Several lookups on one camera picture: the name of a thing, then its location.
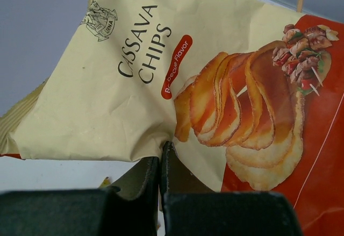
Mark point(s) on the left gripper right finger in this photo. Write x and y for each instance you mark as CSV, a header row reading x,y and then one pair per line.
x,y
192,208

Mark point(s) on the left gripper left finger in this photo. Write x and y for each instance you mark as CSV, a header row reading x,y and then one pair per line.
x,y
126,207

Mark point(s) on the cassava chips bag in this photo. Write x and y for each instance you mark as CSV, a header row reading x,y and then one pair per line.
x,y
249,95

